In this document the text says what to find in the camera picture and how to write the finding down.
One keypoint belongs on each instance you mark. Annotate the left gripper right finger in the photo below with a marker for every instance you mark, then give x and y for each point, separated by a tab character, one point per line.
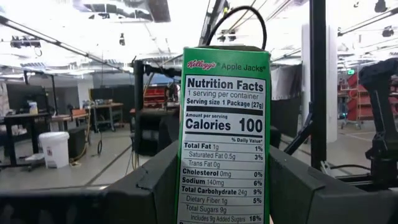
326	205

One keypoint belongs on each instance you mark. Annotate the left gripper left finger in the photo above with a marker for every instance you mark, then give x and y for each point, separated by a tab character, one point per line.
93	205

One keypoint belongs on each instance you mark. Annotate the green Apple Jacks cereal box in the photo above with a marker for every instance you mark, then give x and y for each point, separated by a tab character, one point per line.
224	124

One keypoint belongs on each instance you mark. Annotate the black background robot arm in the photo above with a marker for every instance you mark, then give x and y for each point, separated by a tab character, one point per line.
381	118

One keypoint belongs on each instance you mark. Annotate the red metal shelf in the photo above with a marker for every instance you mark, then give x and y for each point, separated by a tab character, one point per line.
354	105

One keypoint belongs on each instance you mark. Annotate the silver aluminium extrusion bar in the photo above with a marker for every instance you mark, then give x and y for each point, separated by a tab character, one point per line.
326	169

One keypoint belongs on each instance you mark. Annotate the white plastic bucket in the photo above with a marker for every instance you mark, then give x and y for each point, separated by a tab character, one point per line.
54	149

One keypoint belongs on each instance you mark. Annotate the background wooden table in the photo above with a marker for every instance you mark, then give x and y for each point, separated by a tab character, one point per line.
77	116

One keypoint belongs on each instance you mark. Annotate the background metal workbench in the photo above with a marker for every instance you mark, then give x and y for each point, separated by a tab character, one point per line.
107	105

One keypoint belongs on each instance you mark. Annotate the black background table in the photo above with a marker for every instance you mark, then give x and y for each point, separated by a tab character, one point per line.
25	116

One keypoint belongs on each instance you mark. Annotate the yellow white bottle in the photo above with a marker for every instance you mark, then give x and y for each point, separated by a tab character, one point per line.
33	108

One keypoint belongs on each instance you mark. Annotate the black monitor pole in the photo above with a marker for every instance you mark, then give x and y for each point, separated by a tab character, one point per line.
138	93

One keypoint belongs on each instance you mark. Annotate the red storage bin rack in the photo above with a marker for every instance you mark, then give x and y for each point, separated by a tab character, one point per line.
155	98

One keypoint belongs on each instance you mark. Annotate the dark background monitor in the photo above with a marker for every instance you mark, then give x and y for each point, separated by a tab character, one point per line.
21	96

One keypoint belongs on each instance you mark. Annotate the white hanging cloth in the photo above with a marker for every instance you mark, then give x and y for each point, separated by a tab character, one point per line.
286	81

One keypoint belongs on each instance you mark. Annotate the long ceiling light bar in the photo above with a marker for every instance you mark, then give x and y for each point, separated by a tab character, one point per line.
367	21
37	34

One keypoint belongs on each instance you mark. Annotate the black aluminium rig frame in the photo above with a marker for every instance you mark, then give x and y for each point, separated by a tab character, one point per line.
317	93

